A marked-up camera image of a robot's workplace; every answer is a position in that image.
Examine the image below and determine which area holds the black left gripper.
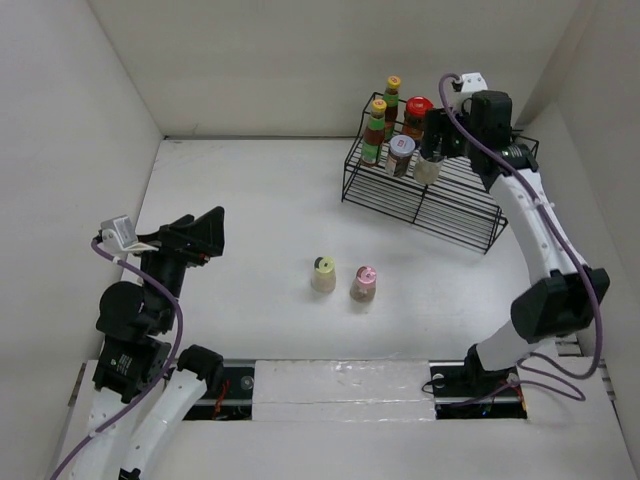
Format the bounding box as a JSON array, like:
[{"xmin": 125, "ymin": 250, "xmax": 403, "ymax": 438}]
[{"xmin": 132, "ymin": 204, "xmax": 225, "ymax": 328}]

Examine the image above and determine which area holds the red lid chili jar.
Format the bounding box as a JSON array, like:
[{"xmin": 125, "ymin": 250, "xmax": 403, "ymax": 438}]
[{"xmin": 401, "ymin": 96, "xmax": 433, "ymax": 146}]

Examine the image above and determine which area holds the white lid dark jar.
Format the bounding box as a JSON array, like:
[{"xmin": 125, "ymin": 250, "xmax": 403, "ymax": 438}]
[{"xmin": 385, "ymin": 134, "xmax": 416, "ymax": 178}]

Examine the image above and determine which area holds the black lid spice shaker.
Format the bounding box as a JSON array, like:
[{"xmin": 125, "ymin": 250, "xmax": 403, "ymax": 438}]
[{"xmin": 413, "ymin": 154, "xmax": 444, "ymax": 185}]

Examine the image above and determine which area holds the yellow cap sauce bottle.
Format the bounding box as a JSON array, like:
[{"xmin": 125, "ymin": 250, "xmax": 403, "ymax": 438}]
[
  {"xmin": 361, "ymin": 98, "xmax": 387, "ymax": 167},
  {"xmin": 383, "ymin": 75, "xmax": 401, "ymax": 141}
]

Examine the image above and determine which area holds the yellow lid spice shaker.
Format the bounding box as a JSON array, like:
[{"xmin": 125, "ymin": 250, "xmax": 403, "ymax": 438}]
[{"xmin": 311, "ymin": 256, "xmax": 336, "ymax": 293}]

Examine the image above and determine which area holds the pink lid spice shaker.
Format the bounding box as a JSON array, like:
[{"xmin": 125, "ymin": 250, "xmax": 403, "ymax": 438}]
[{"xmin": 350, "ymin": 266, "xmax": 377, "ymax": 303}]

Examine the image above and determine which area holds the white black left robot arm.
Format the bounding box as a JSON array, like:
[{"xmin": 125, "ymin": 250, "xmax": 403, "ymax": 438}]
[{"xmin": 52, "ymin": 206, "xmax": 225, "ymax": 479}]

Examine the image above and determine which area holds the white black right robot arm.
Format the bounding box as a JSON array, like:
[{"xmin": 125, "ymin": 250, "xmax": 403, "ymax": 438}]
[{"xmin": 420, "ymin": 89, "xmax": 610, "ymax": 394}]

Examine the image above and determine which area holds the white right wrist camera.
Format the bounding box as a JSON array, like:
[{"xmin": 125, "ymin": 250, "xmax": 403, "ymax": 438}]
[{"xmin": 452, "ymin": 72, "xmax": 488, "ymax": 96}]

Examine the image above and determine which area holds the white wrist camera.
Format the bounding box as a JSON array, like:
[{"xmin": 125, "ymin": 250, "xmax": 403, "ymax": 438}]
[
  {"xmin": 452, "ymin": 72, "xmax": 488, "ymax": 96},
  {"xmin": 99, "ymin": 215, "xmax": 158, "ymax": 255}
]

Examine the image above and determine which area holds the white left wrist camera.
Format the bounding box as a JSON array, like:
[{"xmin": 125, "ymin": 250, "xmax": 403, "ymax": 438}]
[{"xmin": 99, "ymin": 215, "xmax": 158, "ymax": 255}]

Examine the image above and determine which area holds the black wire shelf rack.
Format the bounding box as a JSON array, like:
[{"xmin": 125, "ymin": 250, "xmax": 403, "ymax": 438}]
[{"xmin": 341, "ymin": 92, "xmax": 508, "ymax": 253}]

